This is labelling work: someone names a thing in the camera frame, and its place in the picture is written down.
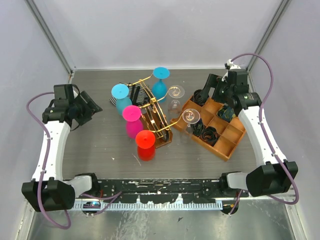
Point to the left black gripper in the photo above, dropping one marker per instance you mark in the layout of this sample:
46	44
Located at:
93	108

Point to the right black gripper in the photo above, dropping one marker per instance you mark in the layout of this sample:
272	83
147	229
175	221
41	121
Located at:
212	81

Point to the clear wine glass front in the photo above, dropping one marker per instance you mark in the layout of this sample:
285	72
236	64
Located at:
190	116

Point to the clear wine glass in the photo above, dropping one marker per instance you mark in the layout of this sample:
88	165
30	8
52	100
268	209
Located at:
175	107
190	116

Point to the wooden compartment tray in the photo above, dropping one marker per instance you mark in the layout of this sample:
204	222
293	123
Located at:
229	133

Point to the striped black white cloth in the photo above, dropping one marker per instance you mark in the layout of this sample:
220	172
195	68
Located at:
137	96

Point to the red wine glass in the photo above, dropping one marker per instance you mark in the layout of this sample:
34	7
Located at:
145	141

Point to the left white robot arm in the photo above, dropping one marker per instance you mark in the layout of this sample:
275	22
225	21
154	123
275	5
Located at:
47	190

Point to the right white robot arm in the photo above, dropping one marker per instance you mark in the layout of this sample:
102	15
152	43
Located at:
274	174

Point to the light blue wine glass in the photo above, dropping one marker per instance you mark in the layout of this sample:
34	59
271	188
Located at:
120	92

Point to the clear wine glass rear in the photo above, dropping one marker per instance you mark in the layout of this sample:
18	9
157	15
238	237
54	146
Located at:
175	107

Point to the pink wine glass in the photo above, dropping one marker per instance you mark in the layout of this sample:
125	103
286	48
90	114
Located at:
134	125

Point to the blue wine glass rear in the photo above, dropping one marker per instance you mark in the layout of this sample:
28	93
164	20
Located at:
159	89

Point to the black rolled tie rear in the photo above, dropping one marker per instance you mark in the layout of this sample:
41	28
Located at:
199	97

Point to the blue patterned folded tie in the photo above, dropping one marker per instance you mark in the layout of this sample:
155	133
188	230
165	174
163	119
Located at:
226	113

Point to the dark rolled tie left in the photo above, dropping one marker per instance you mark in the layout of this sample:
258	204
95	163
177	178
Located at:
197	128

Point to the dark rolled tie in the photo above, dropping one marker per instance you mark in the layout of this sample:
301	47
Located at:
210	135
197	128

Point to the dark rolled tie right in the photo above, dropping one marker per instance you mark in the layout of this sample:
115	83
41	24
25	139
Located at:
210	135

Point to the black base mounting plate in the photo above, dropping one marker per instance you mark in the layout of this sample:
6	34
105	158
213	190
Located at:
160	191

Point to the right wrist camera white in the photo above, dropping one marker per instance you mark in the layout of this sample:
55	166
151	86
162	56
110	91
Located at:
230	65

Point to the gold wire wine glass rack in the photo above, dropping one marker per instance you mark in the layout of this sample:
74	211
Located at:
154	119

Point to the white slotted cable duct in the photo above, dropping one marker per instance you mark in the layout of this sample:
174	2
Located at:
175	206

